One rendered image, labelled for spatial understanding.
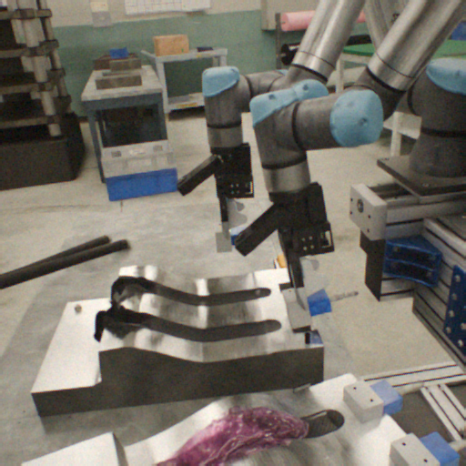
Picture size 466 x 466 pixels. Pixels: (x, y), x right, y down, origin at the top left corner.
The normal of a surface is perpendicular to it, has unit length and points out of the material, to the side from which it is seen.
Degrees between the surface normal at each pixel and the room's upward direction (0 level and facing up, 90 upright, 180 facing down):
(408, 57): 102
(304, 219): 82
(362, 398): 0
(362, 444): 0
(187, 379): 90
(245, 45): 90
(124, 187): 91
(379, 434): 0
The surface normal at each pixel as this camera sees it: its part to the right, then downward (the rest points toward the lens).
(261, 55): 0.21, 0.43
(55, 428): -0.07, -0.89
